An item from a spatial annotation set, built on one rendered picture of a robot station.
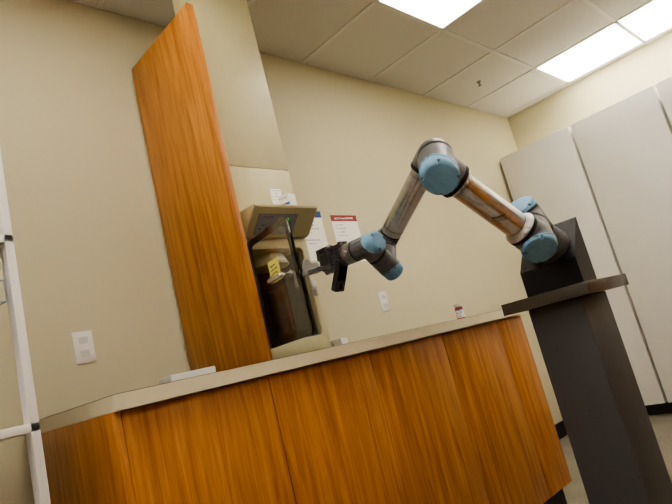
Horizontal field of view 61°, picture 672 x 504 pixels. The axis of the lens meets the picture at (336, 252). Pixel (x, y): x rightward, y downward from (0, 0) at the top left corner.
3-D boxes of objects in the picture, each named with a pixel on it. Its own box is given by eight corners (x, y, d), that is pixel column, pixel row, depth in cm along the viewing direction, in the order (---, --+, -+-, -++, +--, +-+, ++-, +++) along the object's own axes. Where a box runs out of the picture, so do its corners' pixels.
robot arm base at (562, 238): (574, 229, 203) (560, 210, 199) (563, 261, 196) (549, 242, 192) (536, 236, 215) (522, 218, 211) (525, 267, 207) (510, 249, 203)
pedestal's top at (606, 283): (629, 284, 201) (625, 273, 202) (589, 293, 179) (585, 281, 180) (547, 305, 224) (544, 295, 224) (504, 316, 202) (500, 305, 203)
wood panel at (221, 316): (193, 385, 225) (131, 69, 252) (200, 384, 227) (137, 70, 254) (266, 363, 192) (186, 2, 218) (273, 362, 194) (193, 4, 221)
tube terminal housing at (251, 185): (230, 375, 220) (191, 190, 235) (294, 361, 243) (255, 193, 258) (269, 364, 203) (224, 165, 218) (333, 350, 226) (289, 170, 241)
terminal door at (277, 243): (271, 349, 204) (247, 243, 212) (315, 333, 180) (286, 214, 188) (269, 349, 204) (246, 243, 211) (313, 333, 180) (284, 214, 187)
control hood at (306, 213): (241, 239, 212) (235, 214, 214) (305, 237, 235) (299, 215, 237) (259, 229, 205) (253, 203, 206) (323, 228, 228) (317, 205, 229)
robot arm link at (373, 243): (385, 257, 188) (368, 241, 184) (361, 267, 195) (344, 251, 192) (390, 240, 193) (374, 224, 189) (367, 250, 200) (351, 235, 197)
